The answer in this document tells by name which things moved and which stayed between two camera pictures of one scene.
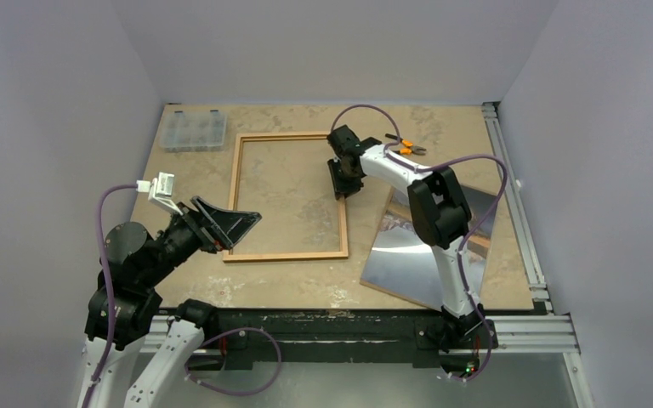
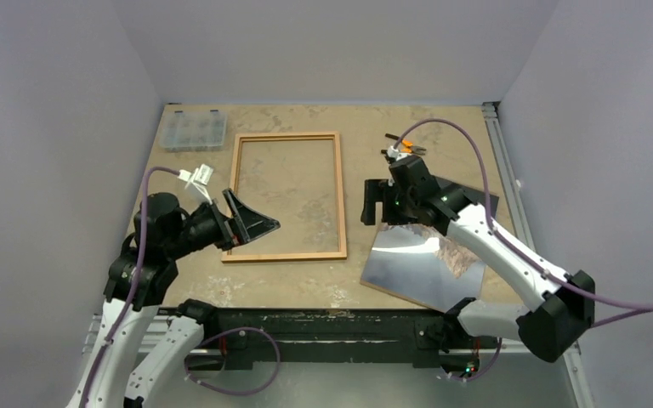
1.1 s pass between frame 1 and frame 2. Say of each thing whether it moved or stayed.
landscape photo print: stayed
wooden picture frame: stayed
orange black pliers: stayed
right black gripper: moved
